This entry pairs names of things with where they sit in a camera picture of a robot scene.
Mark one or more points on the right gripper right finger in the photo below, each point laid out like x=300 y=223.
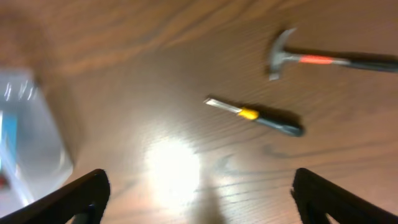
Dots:
x=317 y=199

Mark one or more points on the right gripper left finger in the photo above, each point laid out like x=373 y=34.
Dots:
x=83 y=201

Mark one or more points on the clear plastic container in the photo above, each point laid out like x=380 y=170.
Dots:
x=43 y=163

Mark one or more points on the yellow black screwdriver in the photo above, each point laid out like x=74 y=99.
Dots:
x=283 y=121

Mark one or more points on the white and blue box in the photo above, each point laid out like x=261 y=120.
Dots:
x=8 y=141

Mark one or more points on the small claw hammer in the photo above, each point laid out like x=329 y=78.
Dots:
x=280 y=54

